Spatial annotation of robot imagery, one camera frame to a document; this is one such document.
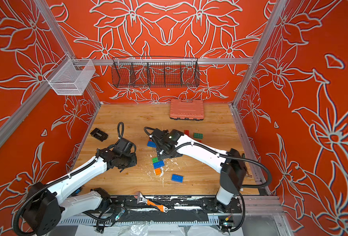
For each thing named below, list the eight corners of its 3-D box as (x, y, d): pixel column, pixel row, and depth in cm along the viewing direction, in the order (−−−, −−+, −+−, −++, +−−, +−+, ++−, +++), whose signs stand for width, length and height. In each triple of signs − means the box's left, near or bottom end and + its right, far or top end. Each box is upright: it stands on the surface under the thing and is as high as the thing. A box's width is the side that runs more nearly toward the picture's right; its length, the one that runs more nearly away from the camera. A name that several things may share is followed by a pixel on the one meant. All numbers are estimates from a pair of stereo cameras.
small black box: (91, 135, 103) (89, 133, 101) (97, 129, 106) (95, 127, 104) (102, 142, 100) (100, 139, 97) (108, 135, 103) (106, 133, 100)
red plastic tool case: (169, 121, 110) (169, 116, 106) (170, 103, 123) (169, 98, 119) (204, 121, 110) (205, 116, 106) (201, 103, 123) (202, 98, 119)
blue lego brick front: (171, 180, 83) (170, 178, 81) (172, 174, 85) (172, 173, 83) (182, 183, 82) (182, 182, 80) (183, 177, 84) (183, 176, 82)
